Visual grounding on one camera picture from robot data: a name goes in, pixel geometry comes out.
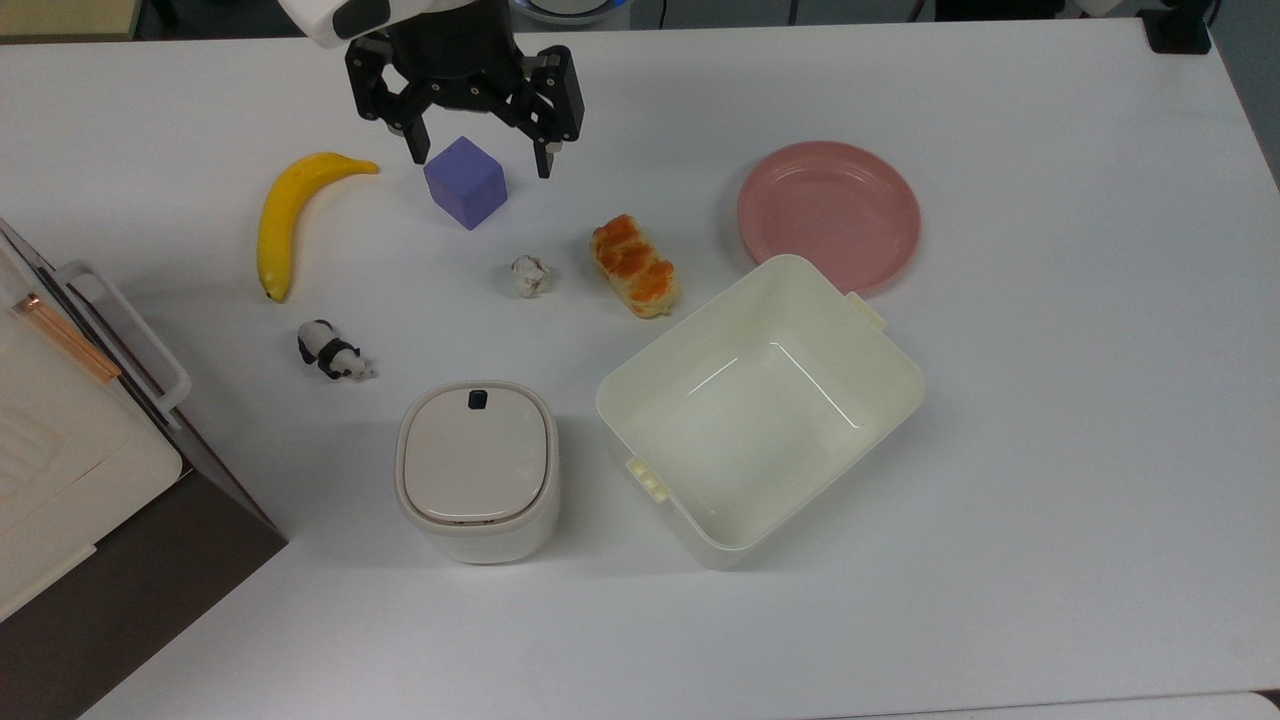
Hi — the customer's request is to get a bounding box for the black stand base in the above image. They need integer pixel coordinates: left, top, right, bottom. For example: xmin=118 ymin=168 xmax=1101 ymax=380
xmin=1143 ymin=0 xmax=1219 ymax=56

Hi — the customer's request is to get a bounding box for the yellow banana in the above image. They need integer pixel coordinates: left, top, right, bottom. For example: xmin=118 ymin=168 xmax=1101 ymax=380
xmin=256 ymin=152 xmax=381 ymax=303

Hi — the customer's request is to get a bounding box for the cream open plastic bin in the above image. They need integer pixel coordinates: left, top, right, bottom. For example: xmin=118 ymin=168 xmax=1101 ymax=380
xmin=595 ymin=253 xmax=926 ymax=571

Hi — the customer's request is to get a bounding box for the pink round plate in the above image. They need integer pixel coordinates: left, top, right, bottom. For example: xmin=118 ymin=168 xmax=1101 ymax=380
xmin=737 ymin=140 xmax=922 ymax=298

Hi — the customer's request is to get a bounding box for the black and white panda toy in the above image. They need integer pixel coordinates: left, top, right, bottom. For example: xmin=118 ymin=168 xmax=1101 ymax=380
xmin=297 ymin=319 xmax=377 ymax=383

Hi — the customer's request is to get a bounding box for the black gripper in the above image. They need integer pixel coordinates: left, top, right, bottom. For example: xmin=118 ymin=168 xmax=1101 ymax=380
xmin=345 ymin=0 xmax=586 ymax=181

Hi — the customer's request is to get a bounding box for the cream storage box with handles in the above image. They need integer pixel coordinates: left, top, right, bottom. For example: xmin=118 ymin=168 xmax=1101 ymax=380
xmin=0 ymin=232 xmax=186 ymax=623

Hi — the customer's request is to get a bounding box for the small cream lidded trash can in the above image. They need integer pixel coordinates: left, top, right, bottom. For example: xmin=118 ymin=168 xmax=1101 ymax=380
xmin=394 ymin=380 xmax=561 ymax=566

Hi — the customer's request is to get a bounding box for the purple cube block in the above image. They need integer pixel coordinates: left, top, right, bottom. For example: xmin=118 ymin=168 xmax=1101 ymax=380
xmin=423 ymin=136 xmax=509 ymax=232

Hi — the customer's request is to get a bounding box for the dark brown drawer cabinet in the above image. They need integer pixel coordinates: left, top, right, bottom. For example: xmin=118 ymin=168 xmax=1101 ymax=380
xmin=0 ymin=215 xmax=290 ymax=720

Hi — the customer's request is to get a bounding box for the orange strip on box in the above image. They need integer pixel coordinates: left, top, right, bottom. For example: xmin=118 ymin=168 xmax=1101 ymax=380
xmin=12 ymin=293 xmax=123 ymax=385

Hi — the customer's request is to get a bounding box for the orange glazed bread loaf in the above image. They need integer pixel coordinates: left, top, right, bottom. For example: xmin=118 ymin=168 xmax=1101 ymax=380
xmin=590 ymin=214 xmax=682 ymax=320

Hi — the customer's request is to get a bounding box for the white drawer handle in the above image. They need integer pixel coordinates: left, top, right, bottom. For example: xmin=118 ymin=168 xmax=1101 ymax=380
xmin=55 ymin=260 xmax=193 ymax=432

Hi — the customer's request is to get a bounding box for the crumpled white paper ball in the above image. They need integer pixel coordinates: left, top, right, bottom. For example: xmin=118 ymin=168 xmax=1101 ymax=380
xmin=510 ymin=254 xmax=554 ymax=299

